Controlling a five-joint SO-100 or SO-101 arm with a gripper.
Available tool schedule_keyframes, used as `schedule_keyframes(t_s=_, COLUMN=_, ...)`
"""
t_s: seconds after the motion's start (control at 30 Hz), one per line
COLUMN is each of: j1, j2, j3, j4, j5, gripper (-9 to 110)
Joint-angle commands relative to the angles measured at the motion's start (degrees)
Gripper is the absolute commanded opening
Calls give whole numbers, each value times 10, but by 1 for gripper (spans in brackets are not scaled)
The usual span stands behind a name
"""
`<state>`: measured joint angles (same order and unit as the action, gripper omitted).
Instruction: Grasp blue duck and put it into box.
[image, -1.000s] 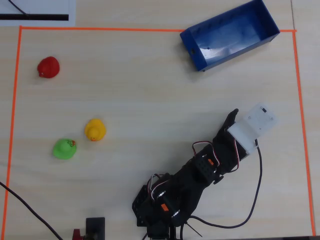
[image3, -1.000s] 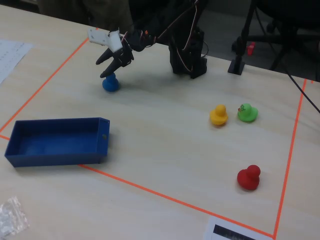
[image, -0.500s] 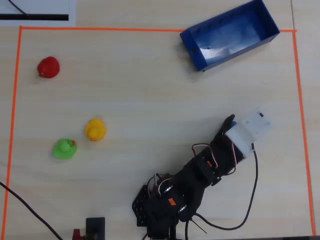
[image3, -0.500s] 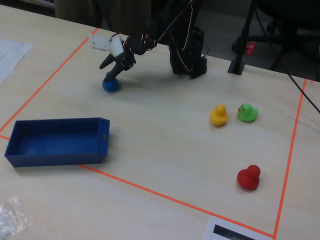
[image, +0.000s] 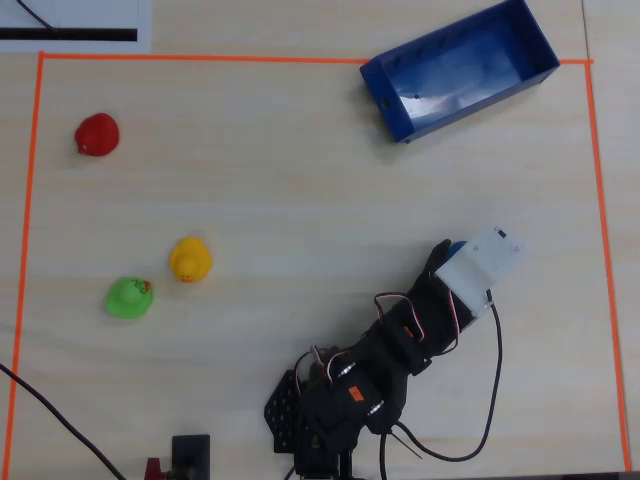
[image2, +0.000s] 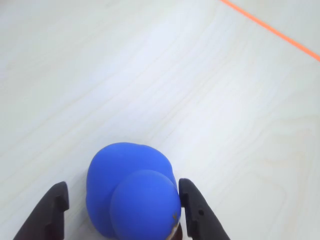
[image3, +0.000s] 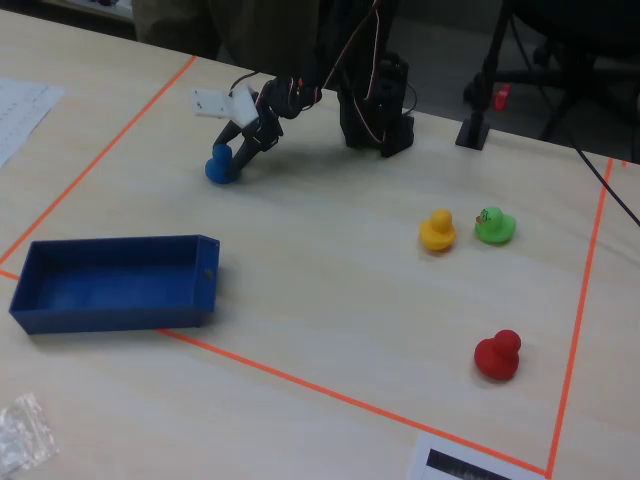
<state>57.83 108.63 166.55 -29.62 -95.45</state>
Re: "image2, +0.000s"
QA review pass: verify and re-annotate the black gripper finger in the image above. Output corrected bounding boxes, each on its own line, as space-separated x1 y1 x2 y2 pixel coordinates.
178 178 231 240
12 181 70 240

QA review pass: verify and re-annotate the blue rubber duck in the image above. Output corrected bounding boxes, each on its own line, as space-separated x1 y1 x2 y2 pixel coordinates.
85 142 183 240

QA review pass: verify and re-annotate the orange tape strip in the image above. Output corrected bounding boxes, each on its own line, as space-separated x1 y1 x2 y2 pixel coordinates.
219 0 320 62

